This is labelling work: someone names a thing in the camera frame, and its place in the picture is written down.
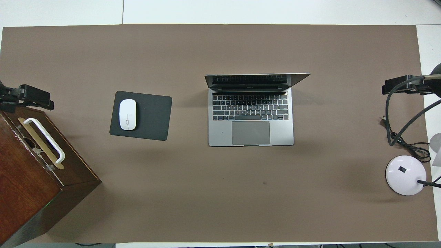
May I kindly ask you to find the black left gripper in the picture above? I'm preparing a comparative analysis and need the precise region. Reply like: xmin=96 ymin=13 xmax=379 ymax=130
xmin=0 ymin=81 xmax=54 ymax=112

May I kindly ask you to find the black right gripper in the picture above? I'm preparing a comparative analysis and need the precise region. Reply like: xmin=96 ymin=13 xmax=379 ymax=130
xmin=382 ymin=64 xmax=441 ymax=99

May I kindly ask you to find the grey aluminium laptop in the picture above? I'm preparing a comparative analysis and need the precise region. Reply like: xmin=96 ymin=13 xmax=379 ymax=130
xmin=204 ymin=73 xmax=311 ymax=147

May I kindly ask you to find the white desk lamp base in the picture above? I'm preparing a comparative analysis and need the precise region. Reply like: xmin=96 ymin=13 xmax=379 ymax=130
xmin=385 ymin=133 xmax=441 ymax=196

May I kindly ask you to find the white computer mouse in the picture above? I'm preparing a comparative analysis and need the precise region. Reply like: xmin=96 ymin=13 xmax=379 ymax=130
xmin=119 ymin=99 xmax=137 ymax=131

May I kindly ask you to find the dark brown wooden box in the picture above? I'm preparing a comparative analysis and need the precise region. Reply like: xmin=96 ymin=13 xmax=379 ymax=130
xmin=0 ymin=101 xmax=102 ymax=247

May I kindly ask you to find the black mouse pad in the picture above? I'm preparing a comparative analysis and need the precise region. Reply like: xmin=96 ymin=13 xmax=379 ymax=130
xmin=109 ymin=91 xmax=173 ymax=141

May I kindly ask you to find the brown table mat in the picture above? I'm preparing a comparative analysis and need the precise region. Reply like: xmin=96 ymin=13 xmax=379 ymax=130
xmin=0 ymin=23 xmax=439 ymax=243

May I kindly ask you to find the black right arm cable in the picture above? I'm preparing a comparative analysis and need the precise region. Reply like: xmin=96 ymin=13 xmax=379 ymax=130
xmin=385 ymin=76 xmax=441 ymax=147

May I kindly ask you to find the brass handle plate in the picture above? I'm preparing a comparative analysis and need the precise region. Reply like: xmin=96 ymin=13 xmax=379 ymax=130
xmin=18 ymin=117 xmax=65 ymax=170

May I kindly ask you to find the white box handle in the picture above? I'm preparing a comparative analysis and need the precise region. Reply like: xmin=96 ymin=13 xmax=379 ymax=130
xmin=23 ymin=118 xmax=66 ymax=164

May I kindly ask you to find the black lamp power cable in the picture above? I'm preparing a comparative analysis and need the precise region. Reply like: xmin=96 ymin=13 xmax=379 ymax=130
xmin=380 ymin=116 xmax=432 ymax=163

